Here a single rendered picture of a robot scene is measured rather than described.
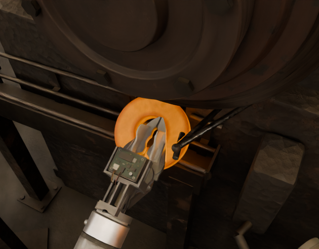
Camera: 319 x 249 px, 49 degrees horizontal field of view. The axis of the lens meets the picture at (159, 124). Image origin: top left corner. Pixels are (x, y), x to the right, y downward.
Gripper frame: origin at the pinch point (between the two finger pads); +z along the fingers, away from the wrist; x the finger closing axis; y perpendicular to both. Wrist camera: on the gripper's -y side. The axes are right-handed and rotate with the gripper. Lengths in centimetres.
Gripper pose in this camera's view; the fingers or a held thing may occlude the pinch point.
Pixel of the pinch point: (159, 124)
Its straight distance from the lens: 70.8
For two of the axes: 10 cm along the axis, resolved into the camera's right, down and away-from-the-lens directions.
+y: -1.5, -3.5, -9.3
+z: 4.1, -8.7, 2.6
